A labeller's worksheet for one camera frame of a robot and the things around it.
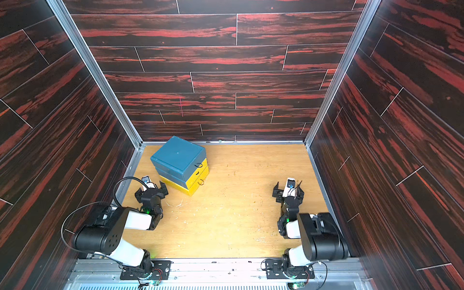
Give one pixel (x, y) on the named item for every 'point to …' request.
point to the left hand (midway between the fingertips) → (153, 184)
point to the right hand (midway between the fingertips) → (293, 185)
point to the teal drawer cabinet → (174, 159)
